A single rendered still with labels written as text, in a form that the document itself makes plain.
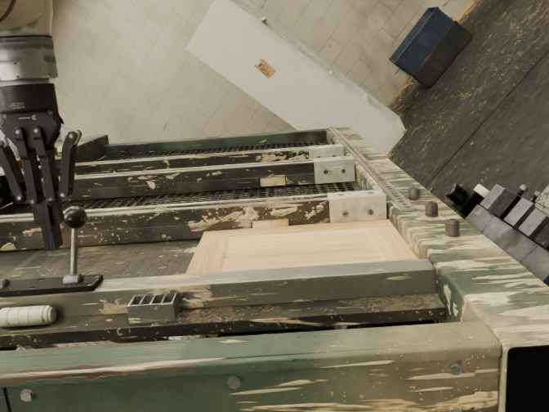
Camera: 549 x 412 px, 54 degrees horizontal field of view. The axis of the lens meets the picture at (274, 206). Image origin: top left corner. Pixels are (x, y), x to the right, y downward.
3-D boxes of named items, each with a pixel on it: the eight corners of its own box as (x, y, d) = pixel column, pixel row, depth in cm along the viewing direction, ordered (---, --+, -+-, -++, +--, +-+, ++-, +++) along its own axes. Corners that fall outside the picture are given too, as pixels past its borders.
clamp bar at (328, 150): (345, 166, 191) (341, 98, 185) (16, 190, 194) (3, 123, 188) (341, 162, 201) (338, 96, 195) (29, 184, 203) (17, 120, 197)
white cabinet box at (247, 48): (407, 132, 486) (219, -8, 457) (366, 180, 507) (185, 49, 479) (399, 116, 542) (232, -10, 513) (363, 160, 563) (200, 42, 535)
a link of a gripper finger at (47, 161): (41, 123, 77) (51, 123, 77) (56, 199, 80) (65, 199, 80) (29, 127, 73) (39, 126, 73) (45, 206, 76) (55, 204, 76)
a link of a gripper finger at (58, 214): (51, 189, 78) (71, 187, 78) (56, 222, 79) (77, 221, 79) (46, 191, 77) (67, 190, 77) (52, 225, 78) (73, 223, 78)
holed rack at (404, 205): (416, 211, 111) (416, 208, 111) (401, 212, 111) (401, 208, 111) (333, 127, 271) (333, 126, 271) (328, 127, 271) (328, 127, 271)
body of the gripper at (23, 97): (-21, 86, 70) (-7, 156, 72) (43, 81, 70) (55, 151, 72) (7, 84, 77) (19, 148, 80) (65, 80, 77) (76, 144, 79)
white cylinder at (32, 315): (-1, 331, 81) (51, 328, 81) (-5, 313, 80) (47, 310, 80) (8, 322, 84) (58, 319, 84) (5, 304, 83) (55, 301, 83)
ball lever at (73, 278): (80, 286, 83) (82, 203, 87) (55, 288, 83) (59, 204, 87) (89, 288, 87) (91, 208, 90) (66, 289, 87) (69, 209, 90)
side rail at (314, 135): (327, 152, 266) (326, 130, 263) (108, 167, 268) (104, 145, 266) (326, 150, 274) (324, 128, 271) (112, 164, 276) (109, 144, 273)
